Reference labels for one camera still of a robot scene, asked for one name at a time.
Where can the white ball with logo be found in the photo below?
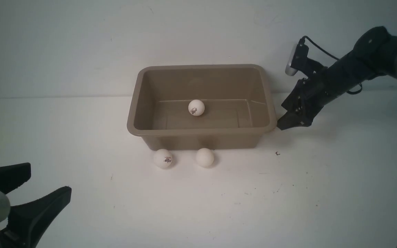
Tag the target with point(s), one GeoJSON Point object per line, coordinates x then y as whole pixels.
{"type": "Point", "coordinates": [162, 158]}

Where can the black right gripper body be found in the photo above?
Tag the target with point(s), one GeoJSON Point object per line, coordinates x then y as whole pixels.
{"type": "Point", "coordinates": [314, 91]}

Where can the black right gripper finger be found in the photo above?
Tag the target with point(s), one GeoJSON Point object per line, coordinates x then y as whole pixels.
{"type": "Point", "coordinates": [295, 119]}

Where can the tan plastic storage bin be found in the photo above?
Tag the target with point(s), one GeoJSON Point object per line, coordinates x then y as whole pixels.
{"type": "Point", "coordinates": [239, 107]}

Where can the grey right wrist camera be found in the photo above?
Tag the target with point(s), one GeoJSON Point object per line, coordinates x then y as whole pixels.
{"type": "Point", "coordinates": [297, 59]}

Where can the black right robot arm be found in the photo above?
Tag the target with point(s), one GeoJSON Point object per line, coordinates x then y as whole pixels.
{"type": "Point", "coordinates": [373, 55]}

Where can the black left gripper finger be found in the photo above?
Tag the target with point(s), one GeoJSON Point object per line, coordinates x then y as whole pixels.
{"type": "Point", "coordinates": [28, 222]}
{"type": "Point", "coordinates": [13, 176]}

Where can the plain white table-tennis ball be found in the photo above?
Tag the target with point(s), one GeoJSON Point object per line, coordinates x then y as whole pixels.
{"type": "Point", "coordinates": [205, 157]}

